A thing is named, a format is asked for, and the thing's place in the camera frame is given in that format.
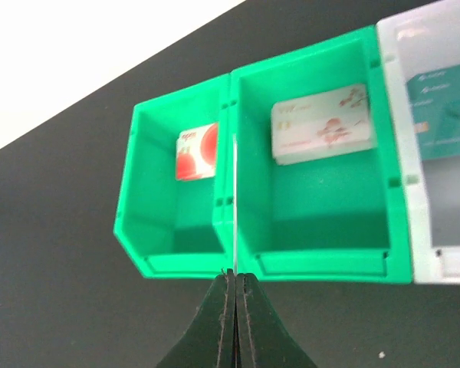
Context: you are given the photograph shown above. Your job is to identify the white card red pattern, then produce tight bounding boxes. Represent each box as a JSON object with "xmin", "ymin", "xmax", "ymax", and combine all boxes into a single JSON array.
[{"xmin": 271, "ymin": 84, "xmax": 376, "ymax": 165}]

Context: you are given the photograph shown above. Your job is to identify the card with red circles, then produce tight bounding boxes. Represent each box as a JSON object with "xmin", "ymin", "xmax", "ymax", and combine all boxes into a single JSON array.
[{"xmin": 176, "ymin": 122, "xmax": 219, "ymax": 181}]

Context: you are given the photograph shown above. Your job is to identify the green bin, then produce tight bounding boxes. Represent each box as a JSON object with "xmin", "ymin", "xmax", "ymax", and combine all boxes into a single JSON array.
[
  {"xmin": 223, "ymin": 26, "xmax": 412, "ymax": 284},
  {"xmin": 113, "ymin": 74, "xmax": 232, "ymax": 279}
]

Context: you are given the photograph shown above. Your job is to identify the middle green bin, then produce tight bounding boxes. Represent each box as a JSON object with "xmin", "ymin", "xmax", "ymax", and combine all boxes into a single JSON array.
[{"xmin": 223, "ymin": 26, "xmax": 412, "ymax": 284}]

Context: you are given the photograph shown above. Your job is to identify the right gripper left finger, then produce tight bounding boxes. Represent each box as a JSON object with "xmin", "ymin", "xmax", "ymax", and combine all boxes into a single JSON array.
[{"xmin": 157, "ymin": 269, "xmax": 236, "ymax": 368}]

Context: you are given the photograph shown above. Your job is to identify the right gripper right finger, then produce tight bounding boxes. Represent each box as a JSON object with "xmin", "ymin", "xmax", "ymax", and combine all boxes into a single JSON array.
[{"xmin": 236, "ymin": 274, "xmax": 316, "ymax": 368}]

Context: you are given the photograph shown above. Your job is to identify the white bin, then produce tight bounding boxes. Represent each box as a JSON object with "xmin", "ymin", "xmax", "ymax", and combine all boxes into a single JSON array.
[{"xmin": 376, "ymin": 1, "xmax": 460, "ymax": 284}]

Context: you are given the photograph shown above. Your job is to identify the left green bin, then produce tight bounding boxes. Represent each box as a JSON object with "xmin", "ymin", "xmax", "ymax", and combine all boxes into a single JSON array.
[{"xmin": 113, "ymin": 74, "xmax": 232, "ymax": 279}]

